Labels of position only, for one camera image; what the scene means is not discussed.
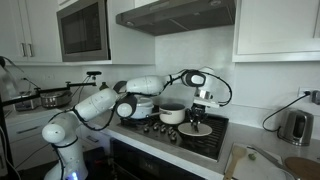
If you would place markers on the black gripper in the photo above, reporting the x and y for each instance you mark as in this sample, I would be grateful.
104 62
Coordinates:
198 109

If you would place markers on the cream saucepan lid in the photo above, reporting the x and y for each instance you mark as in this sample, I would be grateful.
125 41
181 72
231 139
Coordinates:
203 130

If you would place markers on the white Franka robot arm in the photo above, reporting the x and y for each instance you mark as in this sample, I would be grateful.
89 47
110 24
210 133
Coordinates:
96 103

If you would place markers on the silver stove knob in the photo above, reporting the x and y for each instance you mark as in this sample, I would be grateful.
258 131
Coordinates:
162 129
155 127
146 129
170 131
173 137

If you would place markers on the pale grey dutch oven lid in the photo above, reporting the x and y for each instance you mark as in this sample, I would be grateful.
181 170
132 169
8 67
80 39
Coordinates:
146 101

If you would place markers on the steel cooker pot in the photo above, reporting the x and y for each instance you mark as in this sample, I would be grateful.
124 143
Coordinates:
55 100

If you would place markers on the stainless gas cooktop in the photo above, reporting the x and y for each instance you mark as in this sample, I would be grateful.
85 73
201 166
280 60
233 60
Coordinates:
206 150

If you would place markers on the wooden spatula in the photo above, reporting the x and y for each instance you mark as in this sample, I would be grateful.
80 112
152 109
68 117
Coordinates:
238 153

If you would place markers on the pale grey dutch oven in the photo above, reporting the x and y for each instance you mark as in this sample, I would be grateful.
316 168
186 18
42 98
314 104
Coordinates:
145 111

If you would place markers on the black built-in oven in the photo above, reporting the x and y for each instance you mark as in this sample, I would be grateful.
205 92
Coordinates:
150 166

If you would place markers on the small green lime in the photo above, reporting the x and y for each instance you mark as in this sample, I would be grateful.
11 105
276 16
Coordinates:
252 156

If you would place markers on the kitchen knife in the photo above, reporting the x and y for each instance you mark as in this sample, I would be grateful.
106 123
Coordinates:
256 150

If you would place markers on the white cutting board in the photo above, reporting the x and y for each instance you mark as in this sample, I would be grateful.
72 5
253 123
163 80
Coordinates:
260 170

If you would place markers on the dark olive oil bottle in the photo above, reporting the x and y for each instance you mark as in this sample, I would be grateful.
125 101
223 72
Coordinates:
104 86

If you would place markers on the stainless electric kettle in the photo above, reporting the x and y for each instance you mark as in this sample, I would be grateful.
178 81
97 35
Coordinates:
296 128

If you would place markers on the grey range hood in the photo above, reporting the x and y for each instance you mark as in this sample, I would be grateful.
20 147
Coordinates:
173 16

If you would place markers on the white upper cabinet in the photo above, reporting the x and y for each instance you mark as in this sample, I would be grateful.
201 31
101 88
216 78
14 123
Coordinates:
10 26
276 26
133 33

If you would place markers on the white cabinet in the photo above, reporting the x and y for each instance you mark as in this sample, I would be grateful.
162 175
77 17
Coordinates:
26 140
276 26
10 26
133 33

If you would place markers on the round wooden board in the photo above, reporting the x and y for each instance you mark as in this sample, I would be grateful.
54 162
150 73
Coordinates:
303 168

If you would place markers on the dark power plug adapter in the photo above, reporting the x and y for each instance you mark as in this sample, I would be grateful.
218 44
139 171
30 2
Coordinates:
315 97

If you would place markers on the stainless built-in microwave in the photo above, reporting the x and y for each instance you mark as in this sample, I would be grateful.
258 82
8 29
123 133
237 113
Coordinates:
83 30

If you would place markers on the white lower cabinet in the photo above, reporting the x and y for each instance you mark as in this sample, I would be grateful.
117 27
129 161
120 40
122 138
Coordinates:
26 140

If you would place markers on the translucent grey cover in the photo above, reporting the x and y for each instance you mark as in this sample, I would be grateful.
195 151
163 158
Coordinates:
8 83

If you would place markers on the white wall outlet plate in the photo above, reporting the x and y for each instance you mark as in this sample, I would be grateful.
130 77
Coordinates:
301 91
48 76

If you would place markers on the small black camera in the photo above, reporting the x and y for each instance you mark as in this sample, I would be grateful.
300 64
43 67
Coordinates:
94 73

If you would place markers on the black camera stand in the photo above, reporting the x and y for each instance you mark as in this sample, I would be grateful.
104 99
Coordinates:
23 97

